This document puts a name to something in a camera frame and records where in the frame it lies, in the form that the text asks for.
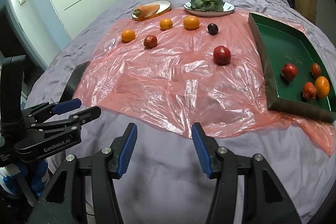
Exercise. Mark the green leafy vegetable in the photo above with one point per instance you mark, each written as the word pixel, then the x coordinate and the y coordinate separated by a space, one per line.
pixel 207 5

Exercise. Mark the carrot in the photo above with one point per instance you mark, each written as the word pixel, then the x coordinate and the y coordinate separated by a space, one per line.
pixel 145 10

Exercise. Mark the small red fruit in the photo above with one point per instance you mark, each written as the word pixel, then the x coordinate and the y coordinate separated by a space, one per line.
pixel 315 70
pixel 309 91

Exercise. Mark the pink plastic sheet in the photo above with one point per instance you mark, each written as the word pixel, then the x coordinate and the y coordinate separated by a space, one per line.
pixel 178 83

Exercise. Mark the orange right back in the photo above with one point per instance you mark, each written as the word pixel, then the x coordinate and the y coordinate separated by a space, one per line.
pixel 191 22

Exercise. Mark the white oval plate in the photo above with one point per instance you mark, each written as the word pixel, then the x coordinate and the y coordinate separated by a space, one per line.
pixel 227 9

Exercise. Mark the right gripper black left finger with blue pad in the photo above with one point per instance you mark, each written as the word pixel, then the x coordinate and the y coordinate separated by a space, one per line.
pixel 63 200

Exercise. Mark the orange left back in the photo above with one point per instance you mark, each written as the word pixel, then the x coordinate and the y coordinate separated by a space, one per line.
pixel 128 35

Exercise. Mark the green tray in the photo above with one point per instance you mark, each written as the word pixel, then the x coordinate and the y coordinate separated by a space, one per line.
pixel 278 44

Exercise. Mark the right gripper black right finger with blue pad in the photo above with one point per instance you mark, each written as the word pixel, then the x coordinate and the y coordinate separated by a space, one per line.
pixel 265 198

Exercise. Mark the orange middle back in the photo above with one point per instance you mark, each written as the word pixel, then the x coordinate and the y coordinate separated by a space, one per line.
pixel 165 24

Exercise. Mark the round orange-rimmed plate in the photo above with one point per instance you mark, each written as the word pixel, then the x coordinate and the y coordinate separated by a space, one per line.
pixel 165 6

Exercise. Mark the dark plum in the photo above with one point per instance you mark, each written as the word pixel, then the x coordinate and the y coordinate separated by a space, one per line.
pixel 212 29

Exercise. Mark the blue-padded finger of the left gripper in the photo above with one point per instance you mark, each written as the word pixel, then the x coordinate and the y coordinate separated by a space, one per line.
pixel 67 106

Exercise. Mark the red pomegranate-like fruit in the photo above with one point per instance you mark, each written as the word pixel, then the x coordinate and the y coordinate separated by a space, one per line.
pixel 150 41

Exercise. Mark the red apple with stem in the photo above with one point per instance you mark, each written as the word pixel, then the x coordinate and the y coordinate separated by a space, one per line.
pixel 289 72

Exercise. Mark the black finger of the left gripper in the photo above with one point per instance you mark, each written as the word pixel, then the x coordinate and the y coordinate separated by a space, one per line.
pixel 85 116

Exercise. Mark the black smartphone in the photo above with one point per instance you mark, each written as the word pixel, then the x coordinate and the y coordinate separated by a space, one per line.
pixel 73 82

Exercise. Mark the shiny red apple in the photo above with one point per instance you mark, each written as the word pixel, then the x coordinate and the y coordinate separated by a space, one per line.
pixel 222 55

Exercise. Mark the large orange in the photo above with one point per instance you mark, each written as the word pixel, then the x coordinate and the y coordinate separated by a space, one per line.
pixel 322 87

